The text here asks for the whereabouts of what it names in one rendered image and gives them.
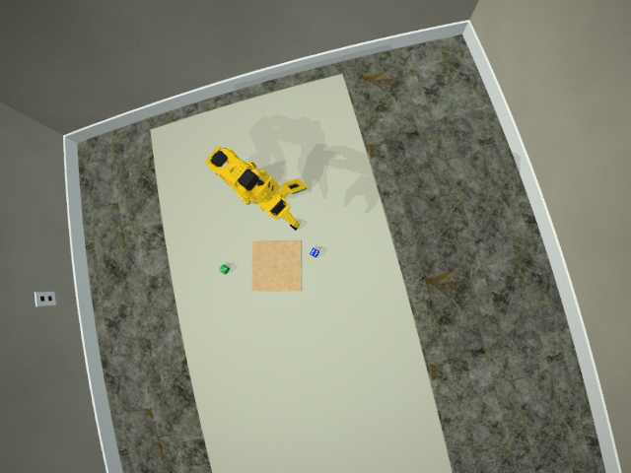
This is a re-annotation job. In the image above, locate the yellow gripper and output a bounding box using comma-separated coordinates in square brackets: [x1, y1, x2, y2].
[258, 179, 308, 228]

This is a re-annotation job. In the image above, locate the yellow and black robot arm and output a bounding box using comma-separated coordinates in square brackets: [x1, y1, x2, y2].
[205, 147, 280, 205]

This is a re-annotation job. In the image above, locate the tan mat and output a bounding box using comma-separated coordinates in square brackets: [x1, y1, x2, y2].
[251, 240, 302, 291]

